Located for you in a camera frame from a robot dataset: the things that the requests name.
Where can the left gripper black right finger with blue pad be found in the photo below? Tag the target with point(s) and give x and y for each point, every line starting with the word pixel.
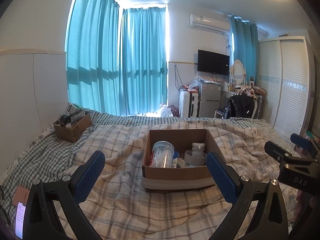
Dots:
pixel 269 220

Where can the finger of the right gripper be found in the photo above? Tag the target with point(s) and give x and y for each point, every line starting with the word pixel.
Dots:
pixel 279 154
pixel 309 145

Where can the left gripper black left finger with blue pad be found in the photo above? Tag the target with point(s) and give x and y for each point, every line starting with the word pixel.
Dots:
pixel 41 220

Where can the white small figurine bottle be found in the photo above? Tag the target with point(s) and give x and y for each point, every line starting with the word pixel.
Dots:
pixel 197 150

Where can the white tape roll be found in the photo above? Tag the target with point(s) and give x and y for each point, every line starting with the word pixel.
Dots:
pixel 194 160

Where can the blue tissue pack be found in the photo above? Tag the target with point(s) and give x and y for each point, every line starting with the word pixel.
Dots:
pixel 177 161

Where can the clear cotton swab jar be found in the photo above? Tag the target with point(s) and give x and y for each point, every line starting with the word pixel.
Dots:
pixel 162 154

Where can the smartphone lit screen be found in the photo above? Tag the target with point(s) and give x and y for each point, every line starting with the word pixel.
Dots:
pixel 19 220

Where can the brown leather wallet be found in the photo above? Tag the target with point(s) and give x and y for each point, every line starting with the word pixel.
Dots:
pixel 21 196

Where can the checked grey bedsheet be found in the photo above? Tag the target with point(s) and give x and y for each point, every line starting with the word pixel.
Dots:
pixel 42 154

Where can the white sliding wardrobe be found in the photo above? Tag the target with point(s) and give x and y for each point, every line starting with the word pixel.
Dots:
pixel 284 72

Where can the small SF cardboard box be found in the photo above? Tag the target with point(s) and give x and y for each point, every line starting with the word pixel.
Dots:
pixel 72 123

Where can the white oval mirror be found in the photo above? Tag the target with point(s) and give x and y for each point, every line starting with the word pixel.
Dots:
pixel 237 73

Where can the silver small fridge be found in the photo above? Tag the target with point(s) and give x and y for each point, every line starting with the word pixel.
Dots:
pixel 209 99

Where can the white suitcase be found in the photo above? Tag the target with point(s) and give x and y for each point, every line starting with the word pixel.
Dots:
pixel 188 104

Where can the open brown cardboard box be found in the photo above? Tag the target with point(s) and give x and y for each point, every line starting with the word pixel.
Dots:
pixel 175 179

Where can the teal curtain right window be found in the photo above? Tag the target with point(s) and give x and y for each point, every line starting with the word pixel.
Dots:
pixel 246 45

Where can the white plastic bag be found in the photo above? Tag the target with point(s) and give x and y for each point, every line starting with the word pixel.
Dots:
pixel 165 112

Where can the white air conditioner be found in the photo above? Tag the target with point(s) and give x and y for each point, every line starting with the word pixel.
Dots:
pixel 197 21

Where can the large teal curtain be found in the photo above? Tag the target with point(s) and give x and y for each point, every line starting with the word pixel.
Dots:
pixel 116 59

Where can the black wall television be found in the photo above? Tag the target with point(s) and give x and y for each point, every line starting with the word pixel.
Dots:
pixel 213 63

